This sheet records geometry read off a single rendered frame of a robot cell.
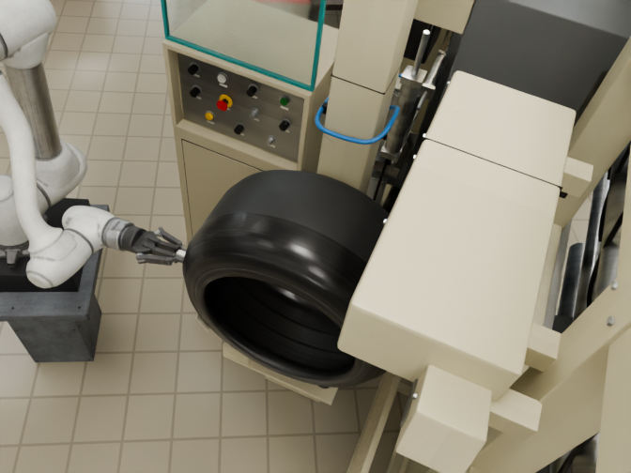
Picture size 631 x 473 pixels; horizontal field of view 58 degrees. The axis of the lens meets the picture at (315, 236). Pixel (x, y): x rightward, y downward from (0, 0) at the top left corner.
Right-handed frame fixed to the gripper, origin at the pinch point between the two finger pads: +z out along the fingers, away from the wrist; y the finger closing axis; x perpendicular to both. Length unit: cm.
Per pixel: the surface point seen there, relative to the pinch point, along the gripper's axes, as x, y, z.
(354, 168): -22, 28, 38
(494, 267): -56, -18, 77
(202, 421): 112, -8, -14
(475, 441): -50, -42, 81
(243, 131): 14, 69, -21
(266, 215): -31.3, -2.0, 28.3
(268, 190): -30.5, 5.7, 24.9
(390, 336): -53, -33, 66
